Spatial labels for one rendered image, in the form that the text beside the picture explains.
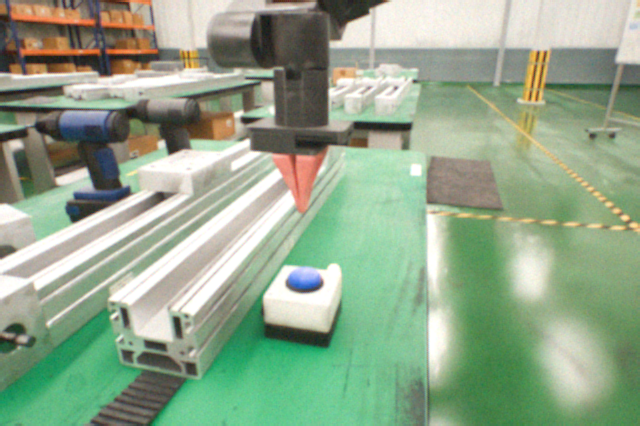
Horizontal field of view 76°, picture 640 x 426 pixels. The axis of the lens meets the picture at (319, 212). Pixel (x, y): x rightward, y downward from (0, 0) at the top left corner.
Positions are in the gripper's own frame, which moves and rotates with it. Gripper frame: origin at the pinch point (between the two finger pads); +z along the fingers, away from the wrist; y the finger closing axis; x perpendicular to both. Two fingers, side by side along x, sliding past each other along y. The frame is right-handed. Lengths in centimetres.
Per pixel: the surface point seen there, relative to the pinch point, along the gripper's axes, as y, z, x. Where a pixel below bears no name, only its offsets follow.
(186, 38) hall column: 588, -42, -973
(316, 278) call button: -1.8, 9.0, 0.7
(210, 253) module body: 15.1, 10.6, -4.7
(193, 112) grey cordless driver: 39, -3, -45
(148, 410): 10.4, 15.6, 17.4
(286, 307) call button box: 0.9, 11.3, 4.0
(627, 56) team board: -249, -10, -568
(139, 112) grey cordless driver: 52, -3, -43
